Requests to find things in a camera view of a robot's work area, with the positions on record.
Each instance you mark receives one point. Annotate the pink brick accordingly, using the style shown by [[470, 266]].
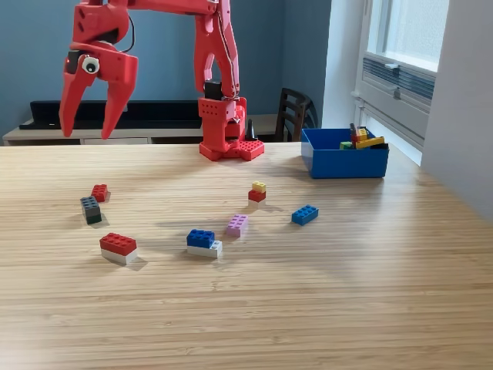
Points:
[[237, 225]]

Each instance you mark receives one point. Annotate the grey and dark brick stack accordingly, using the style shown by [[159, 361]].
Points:
[[91, 212]]

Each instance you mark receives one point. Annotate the blue and white brick stack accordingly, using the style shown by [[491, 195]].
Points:
[[200, 241]]

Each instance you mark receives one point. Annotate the small red brick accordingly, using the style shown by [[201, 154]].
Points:
[[99, 192]]

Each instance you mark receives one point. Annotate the black table clamp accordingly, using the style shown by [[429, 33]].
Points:
[[250, 133]]

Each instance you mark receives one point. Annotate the blue plastic bin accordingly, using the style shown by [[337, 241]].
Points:
[[346, 165]]

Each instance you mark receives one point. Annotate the dark wooden chair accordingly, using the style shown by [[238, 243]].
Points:
[[294, 113]]

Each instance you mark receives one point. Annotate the pale wooden sideboard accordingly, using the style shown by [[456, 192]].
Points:
[[77, 134]]

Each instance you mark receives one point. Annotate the red and white brick stack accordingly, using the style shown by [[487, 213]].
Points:
[[117, 246]]

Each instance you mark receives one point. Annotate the white window frame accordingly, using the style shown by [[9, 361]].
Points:
[[385, 115]]

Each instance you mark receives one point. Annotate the grey window vent grille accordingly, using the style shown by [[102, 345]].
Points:
[[408, 79]]

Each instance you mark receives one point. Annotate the yellow toy digger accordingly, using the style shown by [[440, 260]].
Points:
[[369, 142]]

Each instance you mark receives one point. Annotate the yellow red white brick stack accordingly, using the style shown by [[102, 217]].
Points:
[[257, 196]]

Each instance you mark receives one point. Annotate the green brick stack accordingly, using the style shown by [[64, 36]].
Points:
[[346, 145]]

